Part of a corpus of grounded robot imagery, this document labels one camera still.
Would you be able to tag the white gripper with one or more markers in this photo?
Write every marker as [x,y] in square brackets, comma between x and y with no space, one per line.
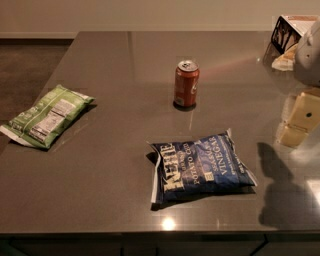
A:
[309,58]

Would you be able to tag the red coke can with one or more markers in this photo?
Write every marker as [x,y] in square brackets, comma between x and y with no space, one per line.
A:
[186,81]

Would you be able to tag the blue kettle chip bag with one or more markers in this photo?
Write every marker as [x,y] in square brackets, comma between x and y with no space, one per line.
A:
[208,165]

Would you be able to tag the green jalapeno chip bag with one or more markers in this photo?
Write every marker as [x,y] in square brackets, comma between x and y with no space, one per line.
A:
[40,125]

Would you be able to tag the open snack box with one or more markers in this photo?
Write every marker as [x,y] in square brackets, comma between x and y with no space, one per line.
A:
[289,29]

